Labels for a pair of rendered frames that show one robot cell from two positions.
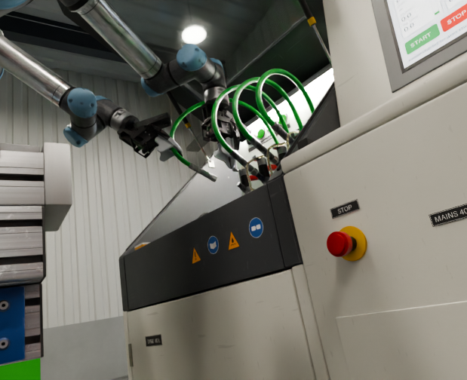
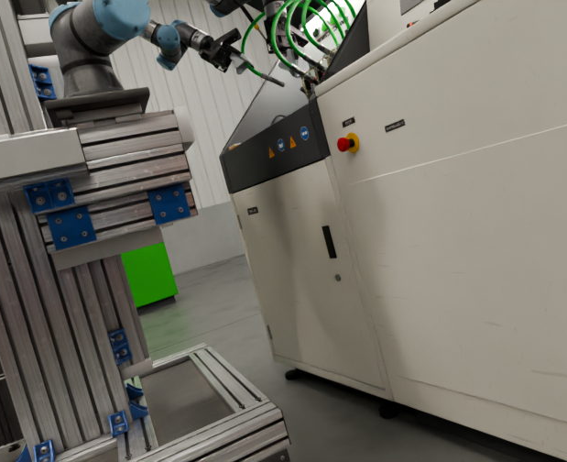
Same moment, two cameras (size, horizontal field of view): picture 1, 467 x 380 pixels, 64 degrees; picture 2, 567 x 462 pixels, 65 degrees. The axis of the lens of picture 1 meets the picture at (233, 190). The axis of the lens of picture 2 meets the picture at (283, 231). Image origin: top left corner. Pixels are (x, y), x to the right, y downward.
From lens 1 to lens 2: 62 cm
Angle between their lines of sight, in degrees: 24
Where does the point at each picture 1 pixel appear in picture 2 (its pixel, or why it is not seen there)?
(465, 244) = (397, 142)
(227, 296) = (293, 178)
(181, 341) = (269, 209)
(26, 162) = (169, 121)
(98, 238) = not seen: hidden behind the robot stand
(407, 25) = not seen: outside the picture
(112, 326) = (219, 213)
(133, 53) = not seen: outside the picture
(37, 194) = (178, 137)
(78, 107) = (167, 43)
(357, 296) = (356, 172)
